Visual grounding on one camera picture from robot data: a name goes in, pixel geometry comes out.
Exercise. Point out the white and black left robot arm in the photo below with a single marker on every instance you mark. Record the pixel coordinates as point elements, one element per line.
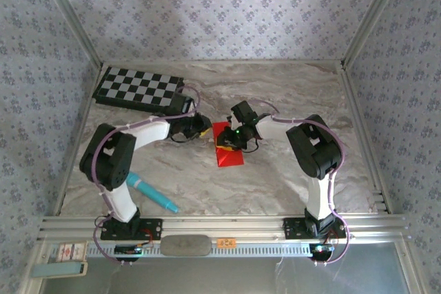
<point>119,201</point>

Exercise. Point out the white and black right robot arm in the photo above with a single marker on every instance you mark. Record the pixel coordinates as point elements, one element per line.
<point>318,197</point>

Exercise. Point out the black and grey chessboard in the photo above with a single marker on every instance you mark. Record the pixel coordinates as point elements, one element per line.
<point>138,89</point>

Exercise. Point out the teal marker pen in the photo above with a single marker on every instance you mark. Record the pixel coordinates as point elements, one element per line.
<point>155,196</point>

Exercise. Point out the orange label tag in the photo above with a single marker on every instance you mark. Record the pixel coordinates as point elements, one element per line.
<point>226,242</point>

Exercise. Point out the grey oval pad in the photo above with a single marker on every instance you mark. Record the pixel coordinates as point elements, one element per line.
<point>186,246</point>

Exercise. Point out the grey metal shelf panel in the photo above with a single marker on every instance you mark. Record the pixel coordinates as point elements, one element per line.
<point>224,276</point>

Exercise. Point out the red and white card box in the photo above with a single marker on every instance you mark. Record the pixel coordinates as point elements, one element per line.
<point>71,252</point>

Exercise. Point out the teal flat box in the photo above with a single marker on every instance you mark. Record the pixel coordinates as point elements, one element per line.
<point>56,270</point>

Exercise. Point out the aluminium front frame rail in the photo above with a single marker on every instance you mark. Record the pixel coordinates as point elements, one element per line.
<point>224,227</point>

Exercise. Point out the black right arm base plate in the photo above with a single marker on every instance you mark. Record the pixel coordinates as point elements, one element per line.
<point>293,228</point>

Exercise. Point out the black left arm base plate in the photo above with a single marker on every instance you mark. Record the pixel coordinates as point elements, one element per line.
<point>151,228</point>

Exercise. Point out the aluminium side rail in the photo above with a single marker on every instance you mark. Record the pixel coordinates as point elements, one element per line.
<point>77,142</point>
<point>365,142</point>

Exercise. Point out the aluminium corner post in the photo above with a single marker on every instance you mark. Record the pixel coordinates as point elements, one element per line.
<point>373,15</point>
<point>69,15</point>

